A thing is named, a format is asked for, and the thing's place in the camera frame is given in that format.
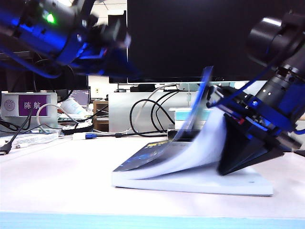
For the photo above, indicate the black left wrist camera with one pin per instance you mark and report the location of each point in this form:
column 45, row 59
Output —
column 109, row 28

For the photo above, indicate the black computer monitor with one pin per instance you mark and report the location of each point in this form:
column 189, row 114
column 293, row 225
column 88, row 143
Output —
column 178, row 35

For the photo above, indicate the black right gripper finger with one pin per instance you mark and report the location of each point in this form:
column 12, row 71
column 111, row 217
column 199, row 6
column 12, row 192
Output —
column 236, row 148
column 267, row 152

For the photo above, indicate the teal white box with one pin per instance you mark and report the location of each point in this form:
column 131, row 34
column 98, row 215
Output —
column 181, row 115

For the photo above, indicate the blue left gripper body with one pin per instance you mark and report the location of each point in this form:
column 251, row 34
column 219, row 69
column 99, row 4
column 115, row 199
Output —
column 78, row 52

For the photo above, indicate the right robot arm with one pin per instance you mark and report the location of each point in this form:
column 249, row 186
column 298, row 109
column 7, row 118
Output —
column 286, row 78

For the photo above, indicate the large book with dark cover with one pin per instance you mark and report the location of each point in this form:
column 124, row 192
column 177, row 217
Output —
column 190, row 183

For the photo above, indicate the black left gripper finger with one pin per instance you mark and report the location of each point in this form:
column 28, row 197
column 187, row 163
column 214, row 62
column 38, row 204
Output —
column 93, row 71
column 126, row 64

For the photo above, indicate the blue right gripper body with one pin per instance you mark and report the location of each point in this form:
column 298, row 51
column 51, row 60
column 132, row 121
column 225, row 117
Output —
column 259, row 114

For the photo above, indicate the white video adapter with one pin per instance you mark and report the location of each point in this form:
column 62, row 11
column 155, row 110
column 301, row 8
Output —
column 79, row 136

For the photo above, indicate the purple white nameplate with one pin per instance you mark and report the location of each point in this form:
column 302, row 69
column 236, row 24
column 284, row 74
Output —
column 29, row 105

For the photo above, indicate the green printed box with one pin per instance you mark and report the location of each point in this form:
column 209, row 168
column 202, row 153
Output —
column 65, row 118

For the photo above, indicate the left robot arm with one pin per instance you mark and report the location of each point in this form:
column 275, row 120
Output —
column 31, row 31

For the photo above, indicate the small wooden box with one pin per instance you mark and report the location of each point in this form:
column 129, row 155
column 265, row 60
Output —
column 100, row 114

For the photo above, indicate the white tube with blue print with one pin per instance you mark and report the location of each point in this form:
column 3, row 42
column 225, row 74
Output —
column 72, row 107

